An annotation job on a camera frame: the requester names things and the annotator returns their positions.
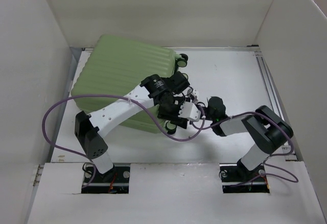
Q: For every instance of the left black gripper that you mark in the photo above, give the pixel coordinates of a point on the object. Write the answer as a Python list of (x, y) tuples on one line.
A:
[(174, 116)]

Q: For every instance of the green suitcase blue lining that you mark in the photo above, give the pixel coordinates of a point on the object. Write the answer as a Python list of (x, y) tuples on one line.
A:
[(114, 68)]

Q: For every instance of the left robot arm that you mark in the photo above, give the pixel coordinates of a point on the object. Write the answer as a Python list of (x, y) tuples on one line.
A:
[(90, 129)]

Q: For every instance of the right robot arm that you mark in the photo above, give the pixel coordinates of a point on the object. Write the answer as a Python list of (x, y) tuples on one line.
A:
[(268, 131)]

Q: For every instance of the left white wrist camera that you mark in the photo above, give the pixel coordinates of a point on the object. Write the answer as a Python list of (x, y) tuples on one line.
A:
[(190, 112)]

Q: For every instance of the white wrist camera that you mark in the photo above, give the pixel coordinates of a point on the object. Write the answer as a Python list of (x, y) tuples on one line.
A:
[(190, 112), (194, 95)]

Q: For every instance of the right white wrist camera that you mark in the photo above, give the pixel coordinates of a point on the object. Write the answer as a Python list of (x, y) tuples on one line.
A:
[(194, 95)]

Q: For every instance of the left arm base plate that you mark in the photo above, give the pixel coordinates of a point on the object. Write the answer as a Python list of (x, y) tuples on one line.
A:
[(118, 184)]

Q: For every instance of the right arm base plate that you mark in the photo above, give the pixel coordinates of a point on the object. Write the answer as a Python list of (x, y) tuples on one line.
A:
[(237, 180)]

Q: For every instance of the aluminium rail right side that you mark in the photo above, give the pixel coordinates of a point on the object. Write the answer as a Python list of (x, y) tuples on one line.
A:
[(269, 83)]

